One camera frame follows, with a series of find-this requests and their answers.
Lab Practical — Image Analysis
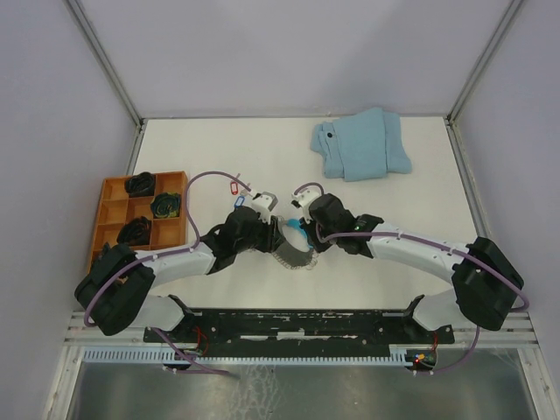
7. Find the light blue folded cloth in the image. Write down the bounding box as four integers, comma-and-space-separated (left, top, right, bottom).
310, 108, 412, 182

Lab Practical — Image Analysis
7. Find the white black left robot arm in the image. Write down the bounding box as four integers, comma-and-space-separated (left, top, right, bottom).
74, 206, 282, 341

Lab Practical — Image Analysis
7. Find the black coiled strap bottom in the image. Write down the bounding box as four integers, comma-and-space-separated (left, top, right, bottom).
116, 217, 153, 246

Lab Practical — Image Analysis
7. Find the black coiled strap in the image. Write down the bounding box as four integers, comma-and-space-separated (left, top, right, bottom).
125, 172, 157, 196
116, 217, 153, 246

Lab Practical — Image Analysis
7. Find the green blue coiled strap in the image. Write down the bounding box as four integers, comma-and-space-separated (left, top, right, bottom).
150, 191, 182, 220

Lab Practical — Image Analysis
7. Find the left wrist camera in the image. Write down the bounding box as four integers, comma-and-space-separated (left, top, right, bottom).
250, 192, 278, 219

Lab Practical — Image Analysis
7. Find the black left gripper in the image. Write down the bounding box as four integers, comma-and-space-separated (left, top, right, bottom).
234, 210, 286, 254

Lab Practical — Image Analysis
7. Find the orange compartment tray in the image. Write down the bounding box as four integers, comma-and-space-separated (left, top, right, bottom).
87, 171, 187, 267

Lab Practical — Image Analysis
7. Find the aluminium frame rail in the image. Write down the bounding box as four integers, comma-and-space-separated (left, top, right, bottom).
444, 0, 560, 312

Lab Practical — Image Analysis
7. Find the key with red tag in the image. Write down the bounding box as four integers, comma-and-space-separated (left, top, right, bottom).
229, 173, 240, 196

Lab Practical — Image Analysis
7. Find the black coiled strap top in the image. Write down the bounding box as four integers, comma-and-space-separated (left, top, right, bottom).
125, 172, 157, 196

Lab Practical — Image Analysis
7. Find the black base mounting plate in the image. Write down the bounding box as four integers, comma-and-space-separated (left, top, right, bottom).
166, 308, 455, 345

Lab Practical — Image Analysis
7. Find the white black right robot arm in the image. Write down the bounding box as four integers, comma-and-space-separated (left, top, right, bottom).
292, 188, 529, 342

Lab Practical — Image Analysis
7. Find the white slotted cable duct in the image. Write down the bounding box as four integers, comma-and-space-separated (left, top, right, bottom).
82, 345, 417, 364

